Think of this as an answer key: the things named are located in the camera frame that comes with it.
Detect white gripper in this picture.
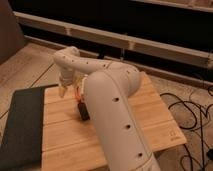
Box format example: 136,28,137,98
58,72,74,98

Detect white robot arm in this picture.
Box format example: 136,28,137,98
53,46,161,171

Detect black rectangular block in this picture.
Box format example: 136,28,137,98
78,102,90,121

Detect wooden board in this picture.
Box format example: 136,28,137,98
42,73,186,171

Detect dark grey mat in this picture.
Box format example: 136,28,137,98
0,84,55,171

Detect black cables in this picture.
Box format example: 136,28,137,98
160,76,213,171

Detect white window frame rail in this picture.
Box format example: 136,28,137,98
14,12,213,69

